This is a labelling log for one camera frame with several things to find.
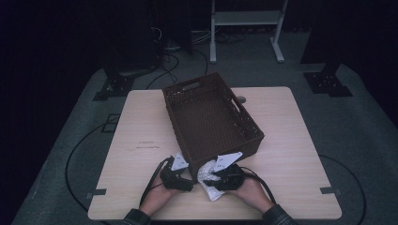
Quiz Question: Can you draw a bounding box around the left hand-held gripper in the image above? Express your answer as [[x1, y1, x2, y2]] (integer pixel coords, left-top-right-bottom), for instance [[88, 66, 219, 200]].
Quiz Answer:
[[160, 151, 194, 192]]

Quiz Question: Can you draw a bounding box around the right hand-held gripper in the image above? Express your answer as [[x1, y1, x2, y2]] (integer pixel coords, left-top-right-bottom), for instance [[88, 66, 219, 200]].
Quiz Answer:
[[211, 151, 249, 192]]

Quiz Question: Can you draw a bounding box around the white waffle cloth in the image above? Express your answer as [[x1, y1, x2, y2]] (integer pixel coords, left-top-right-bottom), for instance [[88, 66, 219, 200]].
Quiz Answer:
[[197, 158, 226, 203]]

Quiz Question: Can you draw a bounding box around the brown woven basket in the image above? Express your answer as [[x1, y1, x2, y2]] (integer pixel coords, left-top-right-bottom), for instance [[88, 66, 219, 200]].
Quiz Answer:
[[161, 71, 266, 184]]

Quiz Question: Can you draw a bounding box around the person's left hand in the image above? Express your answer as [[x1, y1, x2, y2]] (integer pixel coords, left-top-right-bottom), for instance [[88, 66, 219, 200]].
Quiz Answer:
[[139, 182, 190, 218]]

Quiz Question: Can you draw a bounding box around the person's right hand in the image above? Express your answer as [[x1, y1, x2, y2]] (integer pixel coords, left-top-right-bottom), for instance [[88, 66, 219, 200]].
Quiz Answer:
[[229, 176, 276, 215]]

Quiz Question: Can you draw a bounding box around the grey tape strip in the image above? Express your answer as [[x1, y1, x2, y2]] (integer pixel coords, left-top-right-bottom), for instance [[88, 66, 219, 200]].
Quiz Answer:
[[85, 188, 108, 200], [319, 186, 343, 196]]

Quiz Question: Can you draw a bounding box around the black stand base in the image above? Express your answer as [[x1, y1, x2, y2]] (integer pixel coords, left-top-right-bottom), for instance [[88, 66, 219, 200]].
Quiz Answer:
[[92, 60, 159, 102], [299, 29, 354, 98]]

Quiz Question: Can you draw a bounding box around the white metal stand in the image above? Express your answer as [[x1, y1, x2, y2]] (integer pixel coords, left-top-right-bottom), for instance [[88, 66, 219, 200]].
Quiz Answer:
[[208, 0, 289, 65]]

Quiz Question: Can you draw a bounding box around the left hand-held gripper cable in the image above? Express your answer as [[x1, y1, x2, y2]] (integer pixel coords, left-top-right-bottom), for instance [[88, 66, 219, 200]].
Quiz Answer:
[[138, 157, 175, 207]]

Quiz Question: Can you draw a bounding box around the hand-held gripper cable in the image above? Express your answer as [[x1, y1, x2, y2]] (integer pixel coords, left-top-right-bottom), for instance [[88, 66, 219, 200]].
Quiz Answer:
[[138, 157, 175, 207], [239, 165, 278, 205]]

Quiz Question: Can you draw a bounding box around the right hand-held gripper cable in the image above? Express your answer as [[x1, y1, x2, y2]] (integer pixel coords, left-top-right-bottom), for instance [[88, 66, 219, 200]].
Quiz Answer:
[[239, 165, 278, 205]]

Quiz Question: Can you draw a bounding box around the black floor cable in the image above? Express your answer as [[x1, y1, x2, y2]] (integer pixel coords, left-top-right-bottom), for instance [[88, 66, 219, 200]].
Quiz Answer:
[[64, 122, 109, 214], [318, 154, 367, 225]]

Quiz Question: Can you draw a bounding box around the bundle of floor cables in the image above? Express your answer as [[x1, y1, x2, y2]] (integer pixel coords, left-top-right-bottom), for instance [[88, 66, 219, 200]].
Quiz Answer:
[[145, 24, 209, 91]]

